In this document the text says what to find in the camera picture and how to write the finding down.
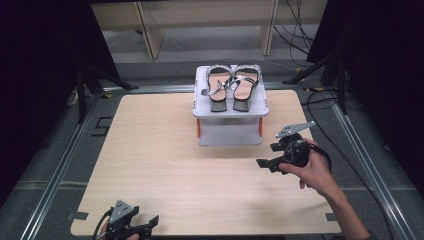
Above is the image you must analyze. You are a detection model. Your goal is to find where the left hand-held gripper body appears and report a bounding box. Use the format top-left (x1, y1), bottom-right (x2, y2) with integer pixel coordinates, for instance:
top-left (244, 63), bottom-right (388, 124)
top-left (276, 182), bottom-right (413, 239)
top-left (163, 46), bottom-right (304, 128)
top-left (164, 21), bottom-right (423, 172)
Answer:
top-left (105, 199), bottom-right (141, 240)

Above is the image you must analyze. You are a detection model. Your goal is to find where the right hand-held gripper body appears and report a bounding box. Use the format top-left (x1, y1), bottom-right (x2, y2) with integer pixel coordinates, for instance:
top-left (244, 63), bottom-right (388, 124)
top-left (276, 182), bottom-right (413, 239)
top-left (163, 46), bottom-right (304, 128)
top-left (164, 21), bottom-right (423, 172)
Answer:
top-left (274, 120), bottom-right (317, 169)

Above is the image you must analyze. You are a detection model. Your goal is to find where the white two-tier shoe rack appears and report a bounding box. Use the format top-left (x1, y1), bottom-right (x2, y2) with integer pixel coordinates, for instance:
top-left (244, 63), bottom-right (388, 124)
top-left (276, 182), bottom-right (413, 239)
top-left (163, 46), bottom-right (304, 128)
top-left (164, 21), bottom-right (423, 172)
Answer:
top-left (192, 64), bottom-right (270, 148)

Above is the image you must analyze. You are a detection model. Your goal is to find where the black rhinestone strap sandal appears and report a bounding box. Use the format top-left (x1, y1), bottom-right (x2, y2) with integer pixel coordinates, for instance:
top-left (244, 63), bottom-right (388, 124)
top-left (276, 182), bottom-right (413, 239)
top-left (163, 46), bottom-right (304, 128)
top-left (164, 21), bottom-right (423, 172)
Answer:
top-left (229, 63), bottom-right (263, 113)
top-left (200, 64), bottom-right (235, 113)

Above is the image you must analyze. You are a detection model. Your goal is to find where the person's left hand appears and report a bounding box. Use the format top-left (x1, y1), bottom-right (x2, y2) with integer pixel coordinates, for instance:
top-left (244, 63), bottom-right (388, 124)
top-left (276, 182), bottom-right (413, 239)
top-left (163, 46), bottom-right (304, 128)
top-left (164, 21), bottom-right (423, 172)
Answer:
top-left (98, 222), bottom-right (142, 240)

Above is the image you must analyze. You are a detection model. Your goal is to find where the person's right hand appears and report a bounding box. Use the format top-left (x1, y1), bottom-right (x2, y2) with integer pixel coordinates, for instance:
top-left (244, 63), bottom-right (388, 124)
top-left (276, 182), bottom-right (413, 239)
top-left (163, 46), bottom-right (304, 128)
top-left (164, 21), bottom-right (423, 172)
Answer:
top-left (278, 138), bottom-right (336, 198)

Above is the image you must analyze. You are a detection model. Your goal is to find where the black tripod stand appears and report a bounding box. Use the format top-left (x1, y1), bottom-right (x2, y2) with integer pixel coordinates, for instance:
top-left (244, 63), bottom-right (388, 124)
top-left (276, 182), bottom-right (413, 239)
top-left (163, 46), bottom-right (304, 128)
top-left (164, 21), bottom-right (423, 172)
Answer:
top-left (282, 46), bottom-right (350, 116)
top-left (73, 62), bottom-right (140, 125)

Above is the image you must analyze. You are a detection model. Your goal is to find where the black curtain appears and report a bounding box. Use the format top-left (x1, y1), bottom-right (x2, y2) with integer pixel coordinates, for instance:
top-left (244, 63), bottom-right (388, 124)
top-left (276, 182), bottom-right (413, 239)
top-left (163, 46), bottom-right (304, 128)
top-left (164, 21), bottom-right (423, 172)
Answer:
top-left (305, 0), bottom-right (424, 201)
top-left (0, 0), bottom-right (122, 209)

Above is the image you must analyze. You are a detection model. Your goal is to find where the beige wooden desk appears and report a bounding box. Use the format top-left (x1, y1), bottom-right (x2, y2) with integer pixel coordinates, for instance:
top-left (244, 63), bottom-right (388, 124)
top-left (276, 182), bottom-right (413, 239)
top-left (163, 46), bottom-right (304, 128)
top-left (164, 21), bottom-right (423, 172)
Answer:
top-left (91, 0), bottom-right (329, 61)

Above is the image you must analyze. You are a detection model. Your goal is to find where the left hand-held gripper cable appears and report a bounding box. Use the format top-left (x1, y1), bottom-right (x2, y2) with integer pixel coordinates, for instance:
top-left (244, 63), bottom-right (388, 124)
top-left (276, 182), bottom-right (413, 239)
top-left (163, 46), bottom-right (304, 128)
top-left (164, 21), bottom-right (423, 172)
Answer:
top-left (92, 206), bottom-right (115, 240)

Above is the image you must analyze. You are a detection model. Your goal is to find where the long black floor cable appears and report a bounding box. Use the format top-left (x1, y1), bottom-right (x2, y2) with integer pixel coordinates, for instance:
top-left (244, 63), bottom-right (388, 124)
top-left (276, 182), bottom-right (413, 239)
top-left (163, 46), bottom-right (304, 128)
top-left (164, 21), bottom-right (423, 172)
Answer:
top-left (300, 88), bottom-right (400, 240)

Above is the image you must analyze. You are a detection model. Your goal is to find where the aluminium floor rail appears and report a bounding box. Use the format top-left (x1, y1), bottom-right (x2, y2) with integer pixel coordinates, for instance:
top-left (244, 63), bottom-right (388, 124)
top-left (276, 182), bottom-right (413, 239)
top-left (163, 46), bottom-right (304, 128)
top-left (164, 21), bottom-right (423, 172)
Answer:
top-left (101, 81), bottom-right (333, 95)
top-left (328, 92), bottom-right (419, 240)
top-left (19, 93), bottom-right (105, 240)

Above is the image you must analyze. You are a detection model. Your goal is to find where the bundle of black cables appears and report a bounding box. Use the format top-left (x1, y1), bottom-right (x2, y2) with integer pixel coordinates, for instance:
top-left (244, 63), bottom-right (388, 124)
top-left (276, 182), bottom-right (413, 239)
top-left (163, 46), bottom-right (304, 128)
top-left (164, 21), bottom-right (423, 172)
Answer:
top-left (272, 0), bottom-right (317, 68)

